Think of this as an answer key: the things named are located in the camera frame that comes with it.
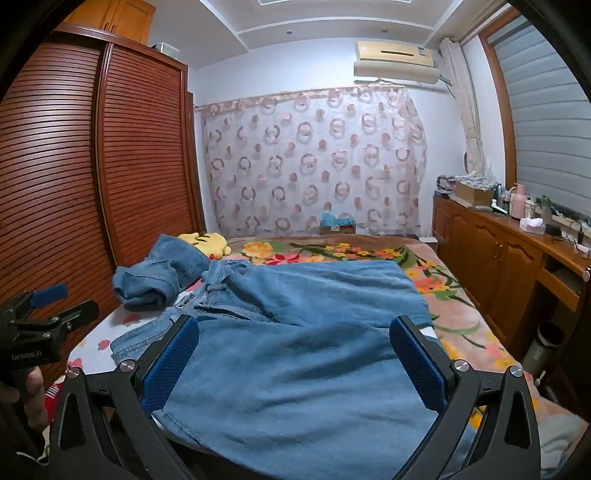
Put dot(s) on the blue denim pants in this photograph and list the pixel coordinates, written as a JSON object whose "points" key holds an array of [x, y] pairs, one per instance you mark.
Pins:
{"points": [[300, 360]]}

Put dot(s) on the person's left hand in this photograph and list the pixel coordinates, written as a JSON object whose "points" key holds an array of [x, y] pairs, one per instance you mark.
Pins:
{"points": [[32, 397]]}

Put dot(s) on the grey window blind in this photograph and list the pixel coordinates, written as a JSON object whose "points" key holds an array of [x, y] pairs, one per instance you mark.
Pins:
{"points": [[545, 115]]}

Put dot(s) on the sheer circle-patterned curtain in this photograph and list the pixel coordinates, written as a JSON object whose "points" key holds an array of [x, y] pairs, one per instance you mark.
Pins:
{"points": [[314, 161]]}

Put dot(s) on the pink thermos jug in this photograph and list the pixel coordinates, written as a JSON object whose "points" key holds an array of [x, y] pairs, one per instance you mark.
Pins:
{"points": [[519, 201]]}

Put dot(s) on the wooden sideboard cabinet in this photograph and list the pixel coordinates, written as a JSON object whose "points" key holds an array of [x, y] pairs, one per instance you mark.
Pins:
{"points": [[489, 258]]}

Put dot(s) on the folded blue jeans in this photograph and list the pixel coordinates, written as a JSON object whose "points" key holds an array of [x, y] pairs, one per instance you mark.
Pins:
{"points": [[152, 272]]}

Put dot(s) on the white strawberry print sheet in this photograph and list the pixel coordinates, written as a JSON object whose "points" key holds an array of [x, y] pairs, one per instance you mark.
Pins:
{"points": [[97, 337]]}

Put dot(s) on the small white flat device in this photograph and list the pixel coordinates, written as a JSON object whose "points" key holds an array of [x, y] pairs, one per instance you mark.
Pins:
{"points": [[428, 240]]}

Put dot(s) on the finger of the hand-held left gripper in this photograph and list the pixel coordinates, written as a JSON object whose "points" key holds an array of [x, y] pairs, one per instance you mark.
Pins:
{"points": [[69, 314], [48, 294]]}

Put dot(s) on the brown louvered wooden wardrobe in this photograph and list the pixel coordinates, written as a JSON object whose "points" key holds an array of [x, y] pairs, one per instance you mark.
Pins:
{"points": [[69, 184]]}

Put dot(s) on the floral blanket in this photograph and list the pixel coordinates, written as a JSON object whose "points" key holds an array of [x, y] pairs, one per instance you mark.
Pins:
{"points": [[443, 286]]}

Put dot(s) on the tied beige lace curtain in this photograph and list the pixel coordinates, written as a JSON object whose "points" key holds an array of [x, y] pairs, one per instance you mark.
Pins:
{"points": [[468, 106]]}

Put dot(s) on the wall air conditioner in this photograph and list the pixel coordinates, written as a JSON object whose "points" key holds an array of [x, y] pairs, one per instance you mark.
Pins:
{"points": [[395, 60]]}

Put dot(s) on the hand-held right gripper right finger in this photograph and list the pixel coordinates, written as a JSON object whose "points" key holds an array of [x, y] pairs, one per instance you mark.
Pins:
{"points": [[418, 364]]}

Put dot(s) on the yellow plush toy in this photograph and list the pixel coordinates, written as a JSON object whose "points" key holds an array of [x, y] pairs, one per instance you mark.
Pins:
{"points": [[210, 243]]}

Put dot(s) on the grey trash can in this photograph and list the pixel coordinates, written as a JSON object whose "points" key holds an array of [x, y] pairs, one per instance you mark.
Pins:
{"points": [[542, 346]]}

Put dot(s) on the white tissue box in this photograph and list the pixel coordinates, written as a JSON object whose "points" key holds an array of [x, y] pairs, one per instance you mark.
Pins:
{"points": [[532, 225]]}

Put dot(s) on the open cardboard box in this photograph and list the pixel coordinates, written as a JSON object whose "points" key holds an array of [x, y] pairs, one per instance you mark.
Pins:
{"points": [[475, 190]]}

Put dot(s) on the cardboard box with blue bag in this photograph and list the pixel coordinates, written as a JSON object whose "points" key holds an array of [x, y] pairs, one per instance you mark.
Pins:
{"points": [[337, 224]]}

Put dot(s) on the wooden overhead cabinet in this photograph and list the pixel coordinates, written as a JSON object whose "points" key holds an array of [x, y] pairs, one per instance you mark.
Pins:
{"points": [[115, 18]]}

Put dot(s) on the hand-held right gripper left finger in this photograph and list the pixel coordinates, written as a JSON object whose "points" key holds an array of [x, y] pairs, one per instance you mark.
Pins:
{"points": [[173, 364]]}

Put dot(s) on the white power strip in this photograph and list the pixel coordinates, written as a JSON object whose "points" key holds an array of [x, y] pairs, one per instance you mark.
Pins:
{"points": [[572, 229]]}

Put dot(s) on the white box on wardrobe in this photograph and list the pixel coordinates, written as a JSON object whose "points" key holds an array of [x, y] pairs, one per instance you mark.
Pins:
{"points": [[165, 48]]}

